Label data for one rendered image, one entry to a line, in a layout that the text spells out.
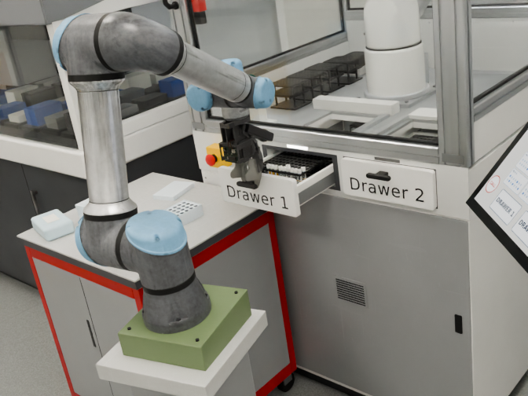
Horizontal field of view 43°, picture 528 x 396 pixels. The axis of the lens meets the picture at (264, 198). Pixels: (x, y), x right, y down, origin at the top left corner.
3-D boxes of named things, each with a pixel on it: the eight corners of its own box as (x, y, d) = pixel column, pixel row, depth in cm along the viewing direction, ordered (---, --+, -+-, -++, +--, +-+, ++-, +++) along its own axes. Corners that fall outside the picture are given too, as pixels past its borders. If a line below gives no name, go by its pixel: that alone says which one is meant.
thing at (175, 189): (174, 201, 225) (173, 196, 225) (153, 199, 230) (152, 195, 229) (195, 186, 235) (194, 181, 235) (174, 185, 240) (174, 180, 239)
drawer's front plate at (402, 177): (434, 210, 177) (432, 172, 173) (343, 193, 196) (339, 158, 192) (437, 208, 178) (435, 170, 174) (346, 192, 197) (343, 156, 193)
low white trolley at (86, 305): (188, 494, 207) (134, 280, 178) (75, 419, 247) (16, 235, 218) (304, 388, 245) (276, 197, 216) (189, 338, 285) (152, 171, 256)
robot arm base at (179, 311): (182, 340, 138) (171, 300, 134) (130, 325, 147) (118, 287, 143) (225, 299, 149) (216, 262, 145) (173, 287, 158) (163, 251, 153)
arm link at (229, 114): (233, 96, 185) (255, 98, 180) (236, 112, 187) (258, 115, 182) (214, 104, 181) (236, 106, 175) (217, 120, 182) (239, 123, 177)
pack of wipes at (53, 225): (76, 232, 213) (72, 219, 211) (47, 243, 209) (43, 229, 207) (60, 219, 225) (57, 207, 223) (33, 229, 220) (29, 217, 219)
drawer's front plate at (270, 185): (297, 218, 185) (292, 181, 181) (223, 200, 204) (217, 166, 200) (301, 215, 187) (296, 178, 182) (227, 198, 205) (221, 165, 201)
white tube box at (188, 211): (174, 231, 203) (171, 219, 202) (156, 225, 209) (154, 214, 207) (203, 214, 211) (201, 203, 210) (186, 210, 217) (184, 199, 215)
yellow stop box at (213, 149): (222, 170, 223) (218, 149, 220) (207, 167, 228) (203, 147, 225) (232, 164, 227) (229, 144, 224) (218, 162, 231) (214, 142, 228)
